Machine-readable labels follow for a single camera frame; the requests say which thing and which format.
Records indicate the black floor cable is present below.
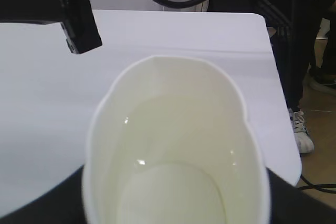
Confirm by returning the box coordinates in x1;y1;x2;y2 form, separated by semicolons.
296;174;336;191

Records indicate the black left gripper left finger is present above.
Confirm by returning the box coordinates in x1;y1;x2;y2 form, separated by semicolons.
0;163;89;224

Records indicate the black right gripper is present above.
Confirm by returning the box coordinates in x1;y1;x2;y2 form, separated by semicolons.
1;0;102;54

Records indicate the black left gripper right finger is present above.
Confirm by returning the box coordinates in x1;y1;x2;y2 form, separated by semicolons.
267;169;335;224

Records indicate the white paper cup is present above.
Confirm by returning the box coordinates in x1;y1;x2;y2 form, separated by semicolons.
82;56;271;223

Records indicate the person in black trousers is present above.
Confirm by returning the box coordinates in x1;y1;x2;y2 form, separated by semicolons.
194;0;336;154

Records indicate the white sneaker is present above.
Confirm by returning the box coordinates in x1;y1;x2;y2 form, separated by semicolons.
288;109;314;154

